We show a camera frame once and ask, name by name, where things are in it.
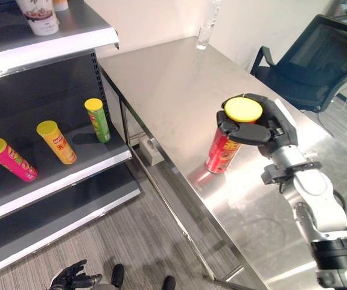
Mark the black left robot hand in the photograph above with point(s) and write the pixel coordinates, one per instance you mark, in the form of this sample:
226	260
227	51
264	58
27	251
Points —
70	276

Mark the steel table frame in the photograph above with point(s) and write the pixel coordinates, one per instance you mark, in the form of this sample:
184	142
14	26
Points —
167	187

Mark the orange white paper cup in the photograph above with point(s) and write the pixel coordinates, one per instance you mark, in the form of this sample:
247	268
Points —
61	3

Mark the green chips can yellow lid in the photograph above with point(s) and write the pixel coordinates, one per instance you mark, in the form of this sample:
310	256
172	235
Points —
98	121

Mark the red chips can yellow lid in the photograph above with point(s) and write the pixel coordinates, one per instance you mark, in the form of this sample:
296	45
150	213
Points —
224	145

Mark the dark robot foot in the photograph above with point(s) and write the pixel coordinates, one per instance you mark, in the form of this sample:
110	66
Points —
169	283
117	275

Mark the clear plastic water bottle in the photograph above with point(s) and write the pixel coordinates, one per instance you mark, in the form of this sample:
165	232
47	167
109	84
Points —
207	28

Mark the grey metal store shelf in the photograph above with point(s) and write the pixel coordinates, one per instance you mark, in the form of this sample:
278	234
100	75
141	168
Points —
49	90

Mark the white printed paper cup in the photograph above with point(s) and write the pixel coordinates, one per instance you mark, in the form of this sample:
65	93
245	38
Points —
40	16

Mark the black office chair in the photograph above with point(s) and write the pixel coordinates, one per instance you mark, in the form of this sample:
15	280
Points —
309	66

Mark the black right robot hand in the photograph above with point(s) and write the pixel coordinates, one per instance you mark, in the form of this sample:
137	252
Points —
253	133

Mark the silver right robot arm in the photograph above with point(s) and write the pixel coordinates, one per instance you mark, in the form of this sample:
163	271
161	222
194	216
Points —
315	208

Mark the pink chips can yellow lid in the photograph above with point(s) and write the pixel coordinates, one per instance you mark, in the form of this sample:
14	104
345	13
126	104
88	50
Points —
11	163

